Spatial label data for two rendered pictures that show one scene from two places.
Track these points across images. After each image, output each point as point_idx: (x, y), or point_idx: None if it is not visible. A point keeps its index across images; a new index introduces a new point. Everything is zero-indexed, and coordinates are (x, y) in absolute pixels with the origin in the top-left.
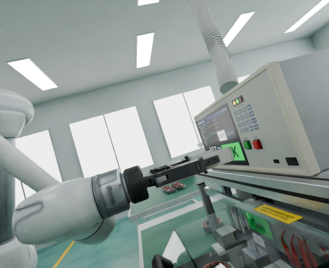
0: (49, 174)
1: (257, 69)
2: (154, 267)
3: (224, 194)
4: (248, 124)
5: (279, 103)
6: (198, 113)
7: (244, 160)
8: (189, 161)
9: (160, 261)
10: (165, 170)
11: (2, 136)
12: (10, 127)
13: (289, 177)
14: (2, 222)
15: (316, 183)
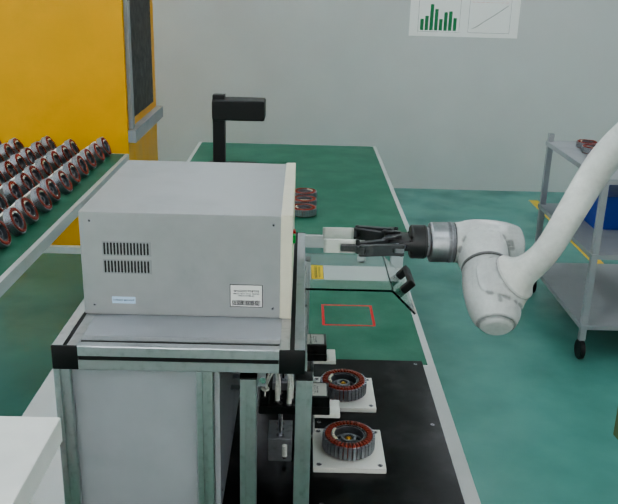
0: (545, 230)
1: (295, 165)
2: (412, 278)
3: (306, 327)
4: (293, 214)
5: (294, 194)
6: (293, 206)
7: (292, 260)
8: (363, 229)
9: (407, 277)
10: (387, 227)
11: (584, 163)
12: None
13: (299, 250)
14: None
15: (303, 242)
